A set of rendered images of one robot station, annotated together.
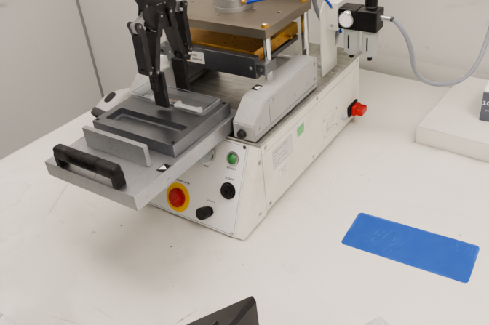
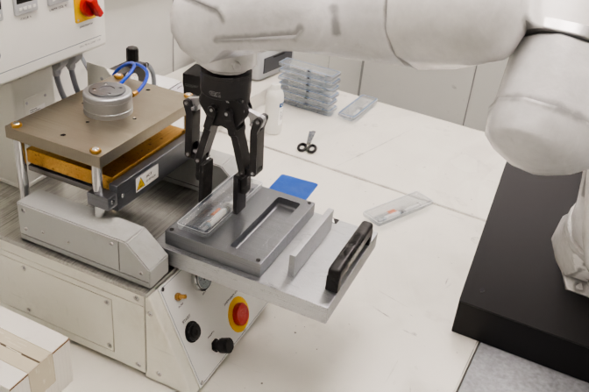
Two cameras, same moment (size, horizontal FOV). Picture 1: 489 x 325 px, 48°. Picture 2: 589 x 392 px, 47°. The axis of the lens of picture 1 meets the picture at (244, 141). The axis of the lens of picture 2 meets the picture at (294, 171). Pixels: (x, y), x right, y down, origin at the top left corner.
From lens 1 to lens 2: 151 cm
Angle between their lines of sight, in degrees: 86
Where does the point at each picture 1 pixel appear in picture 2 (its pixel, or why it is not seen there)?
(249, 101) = (229, 165)
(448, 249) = (286, 185)
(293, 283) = not seen: hidden behind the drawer
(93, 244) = not seen: outside the picture
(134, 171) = (338, 237)
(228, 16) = (144, 112)
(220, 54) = (173, 151)
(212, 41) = (143, 152)
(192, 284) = (344, 311)
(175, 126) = (269, 209)
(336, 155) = not seen: hidden behind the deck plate
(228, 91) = (130, 212)
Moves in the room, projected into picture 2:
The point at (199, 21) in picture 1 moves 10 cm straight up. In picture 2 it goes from (146, 130) to (145, 70)
